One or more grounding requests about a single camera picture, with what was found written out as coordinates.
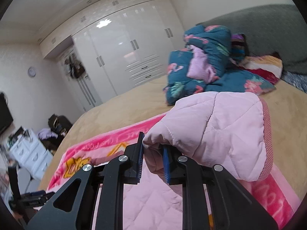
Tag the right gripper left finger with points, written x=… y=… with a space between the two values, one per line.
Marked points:
x=93 y=196

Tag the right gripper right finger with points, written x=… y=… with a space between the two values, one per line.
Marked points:
x=212 y=197

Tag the pink quilted jacket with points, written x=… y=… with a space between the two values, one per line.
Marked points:
x=215 y=128

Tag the purple clothes pile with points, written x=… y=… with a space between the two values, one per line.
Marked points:
x=46 y=133

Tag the white bedroom door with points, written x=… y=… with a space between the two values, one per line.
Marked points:
x=78 y=79

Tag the pink cartoon fleece blanket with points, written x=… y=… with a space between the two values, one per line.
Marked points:
x=152 y=204

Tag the white drawer chest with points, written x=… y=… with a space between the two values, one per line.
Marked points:
x=31 y=154

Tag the dark bag on floor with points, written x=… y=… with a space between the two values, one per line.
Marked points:
x=59 y=124

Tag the black television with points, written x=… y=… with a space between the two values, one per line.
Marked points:
x=6 y=118

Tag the tan bed cover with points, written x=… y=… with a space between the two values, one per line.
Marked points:
x=287 y=106

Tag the red striped pillow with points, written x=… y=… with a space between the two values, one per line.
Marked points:
x=267 y=66

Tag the teal flamingo print quilt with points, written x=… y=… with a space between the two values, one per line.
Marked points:
x=210 y=62

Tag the white glossy wardrobe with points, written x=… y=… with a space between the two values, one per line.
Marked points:
x=121 y=43

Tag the grey upholstered headboard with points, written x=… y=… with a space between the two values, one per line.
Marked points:
x=270 y=28

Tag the round wall clock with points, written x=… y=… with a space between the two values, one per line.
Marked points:
x=31 y=72

